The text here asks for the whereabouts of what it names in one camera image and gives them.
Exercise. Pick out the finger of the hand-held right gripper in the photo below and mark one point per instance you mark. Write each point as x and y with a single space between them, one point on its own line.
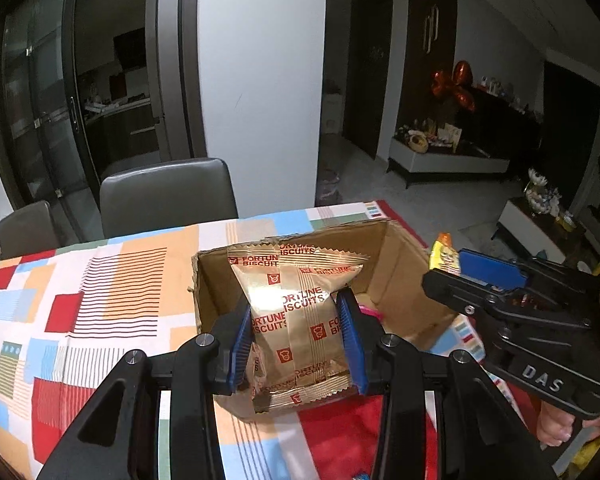
455 287
485 269

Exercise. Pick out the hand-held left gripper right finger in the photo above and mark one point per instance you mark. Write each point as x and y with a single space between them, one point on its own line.
349 340

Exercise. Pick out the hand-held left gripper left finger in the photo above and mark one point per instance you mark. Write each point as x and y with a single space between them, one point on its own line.
241 347

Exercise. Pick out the yellow snack packet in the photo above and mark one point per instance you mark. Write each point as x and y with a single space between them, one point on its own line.
445 257

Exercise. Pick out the cardboard box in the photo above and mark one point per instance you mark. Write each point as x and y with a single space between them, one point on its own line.
402 270

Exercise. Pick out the gold biscuit packet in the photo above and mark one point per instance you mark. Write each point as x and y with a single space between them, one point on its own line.
300 310

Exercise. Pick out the person's right hand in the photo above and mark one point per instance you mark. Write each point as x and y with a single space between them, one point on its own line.
552 425

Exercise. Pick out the pink snack packet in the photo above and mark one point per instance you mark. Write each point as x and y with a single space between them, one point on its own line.
370 311

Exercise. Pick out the white coffee table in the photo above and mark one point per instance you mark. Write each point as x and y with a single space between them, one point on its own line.
535 232

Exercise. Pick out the white flower ornament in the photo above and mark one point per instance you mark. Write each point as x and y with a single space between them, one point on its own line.
542 195

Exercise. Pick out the white low bench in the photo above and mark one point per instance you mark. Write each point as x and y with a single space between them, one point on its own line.
445 162

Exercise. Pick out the round woven basket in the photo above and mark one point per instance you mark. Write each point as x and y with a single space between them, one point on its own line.
419 141

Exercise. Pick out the patchwork printed tablecloth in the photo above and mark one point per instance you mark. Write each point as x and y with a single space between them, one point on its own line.
105 290

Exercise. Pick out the dark sideboard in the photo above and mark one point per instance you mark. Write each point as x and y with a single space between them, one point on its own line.
500 120

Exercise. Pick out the grey dining chair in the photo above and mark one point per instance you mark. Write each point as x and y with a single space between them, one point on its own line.
165 195
27 230

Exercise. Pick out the orange foil balloons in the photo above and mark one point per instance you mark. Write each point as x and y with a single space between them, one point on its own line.
452 87

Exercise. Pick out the white floor appliance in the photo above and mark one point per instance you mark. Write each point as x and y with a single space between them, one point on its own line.
331 115

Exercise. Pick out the dark interior door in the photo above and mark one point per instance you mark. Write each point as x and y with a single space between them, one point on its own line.
367 70

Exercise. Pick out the glass sliding door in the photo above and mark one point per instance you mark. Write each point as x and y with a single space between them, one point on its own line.
45 110

